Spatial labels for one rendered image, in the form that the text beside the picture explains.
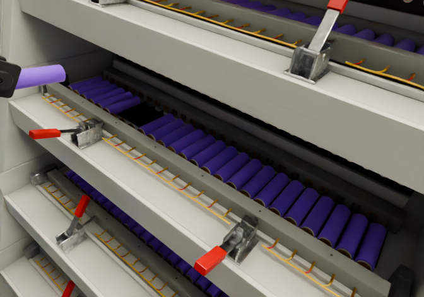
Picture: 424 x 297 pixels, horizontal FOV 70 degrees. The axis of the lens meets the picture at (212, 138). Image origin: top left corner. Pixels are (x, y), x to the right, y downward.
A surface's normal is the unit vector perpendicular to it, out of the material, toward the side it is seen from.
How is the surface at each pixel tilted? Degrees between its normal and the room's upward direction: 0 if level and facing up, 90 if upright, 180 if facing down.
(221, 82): 106
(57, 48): 90
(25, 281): 16
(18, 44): 90
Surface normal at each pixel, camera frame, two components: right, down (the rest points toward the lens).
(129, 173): 0.11, -0.82
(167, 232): -0.61, 0.39
